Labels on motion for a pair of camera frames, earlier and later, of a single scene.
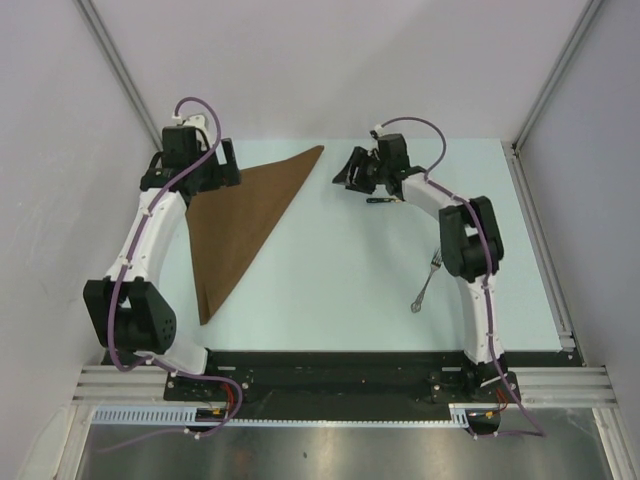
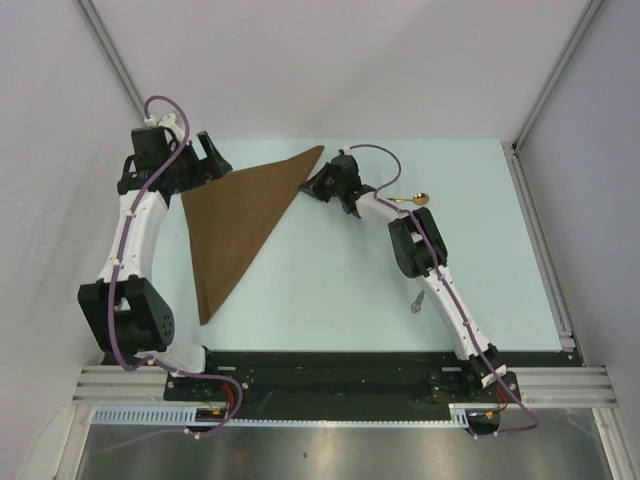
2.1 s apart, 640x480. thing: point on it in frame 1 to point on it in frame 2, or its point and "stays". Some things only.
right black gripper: (359, 159) to (315, 186)
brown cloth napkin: (229, 224) stays
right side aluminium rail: (539, 245) stays
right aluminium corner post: (589, 11) stays
